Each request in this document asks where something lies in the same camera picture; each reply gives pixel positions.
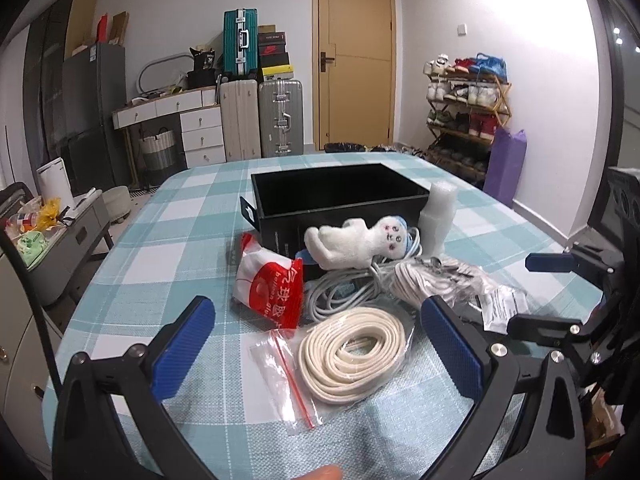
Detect white labelled pouch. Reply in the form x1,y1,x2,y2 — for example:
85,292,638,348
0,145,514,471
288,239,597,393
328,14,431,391
480,285,529,335

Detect white foam wrap piece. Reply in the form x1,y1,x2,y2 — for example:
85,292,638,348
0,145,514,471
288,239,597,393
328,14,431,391
418,181,458,258

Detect white laces adidas bag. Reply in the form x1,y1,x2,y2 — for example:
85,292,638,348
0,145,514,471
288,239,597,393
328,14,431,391
387,257,499,323

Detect white plush toy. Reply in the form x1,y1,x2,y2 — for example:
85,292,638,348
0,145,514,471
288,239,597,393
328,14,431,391
295,216,422,271

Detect cream rope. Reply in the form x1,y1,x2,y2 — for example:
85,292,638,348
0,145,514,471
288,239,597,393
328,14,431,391
249,303,419,430

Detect grey white cable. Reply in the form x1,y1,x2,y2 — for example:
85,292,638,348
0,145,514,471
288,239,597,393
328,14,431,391
301,253,402,323

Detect red white plastic bag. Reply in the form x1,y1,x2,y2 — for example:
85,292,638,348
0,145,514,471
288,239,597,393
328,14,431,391
233,233,304,330

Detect black storage box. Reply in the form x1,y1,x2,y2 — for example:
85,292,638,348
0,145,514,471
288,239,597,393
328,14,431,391
240,162,428,258

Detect purple bag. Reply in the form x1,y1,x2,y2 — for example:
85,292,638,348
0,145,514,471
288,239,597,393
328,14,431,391
483,127,527,208

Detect grey side cabinet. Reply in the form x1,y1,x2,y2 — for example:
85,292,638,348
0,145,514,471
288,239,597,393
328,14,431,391
1,182,113,309

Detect wooden shoe rack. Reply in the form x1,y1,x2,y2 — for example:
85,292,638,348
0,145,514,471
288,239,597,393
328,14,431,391
423,53,512,188

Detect teal checked tablecloth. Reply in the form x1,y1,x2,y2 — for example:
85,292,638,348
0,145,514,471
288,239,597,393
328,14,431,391
41,152,606,480

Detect yellow snack bag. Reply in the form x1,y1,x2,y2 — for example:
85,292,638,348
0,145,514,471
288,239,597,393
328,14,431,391
35,197,61,232

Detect wooden door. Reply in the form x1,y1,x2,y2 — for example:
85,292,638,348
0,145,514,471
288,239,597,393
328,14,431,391
311,0,397,150

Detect white round stool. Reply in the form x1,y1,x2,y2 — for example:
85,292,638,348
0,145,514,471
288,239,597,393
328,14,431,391
102,185,132,223

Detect white air purifier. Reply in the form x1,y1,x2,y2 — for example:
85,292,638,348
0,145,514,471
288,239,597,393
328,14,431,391
36,157,75,210

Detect striped laundry basket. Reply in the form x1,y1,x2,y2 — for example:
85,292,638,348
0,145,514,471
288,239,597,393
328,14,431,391
139,128,177,185

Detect silver suitcase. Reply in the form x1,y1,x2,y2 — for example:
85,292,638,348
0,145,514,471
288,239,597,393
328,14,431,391
258,79,304,158

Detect dark grey refrigerator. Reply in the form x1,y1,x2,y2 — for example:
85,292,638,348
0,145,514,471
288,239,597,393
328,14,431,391
63,42,131,194

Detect stacked shoe boxes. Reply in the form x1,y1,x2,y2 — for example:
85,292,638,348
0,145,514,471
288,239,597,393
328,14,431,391
257,25,294,81

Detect beige suitcase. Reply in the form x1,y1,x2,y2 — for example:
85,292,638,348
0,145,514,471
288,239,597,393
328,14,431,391
219,79,262,162

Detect white drawer desk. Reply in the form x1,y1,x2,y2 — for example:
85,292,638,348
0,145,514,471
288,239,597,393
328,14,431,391
112,87,227,168

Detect teal suitcase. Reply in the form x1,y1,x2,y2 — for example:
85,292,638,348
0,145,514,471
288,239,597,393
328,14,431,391
224,8,258,77

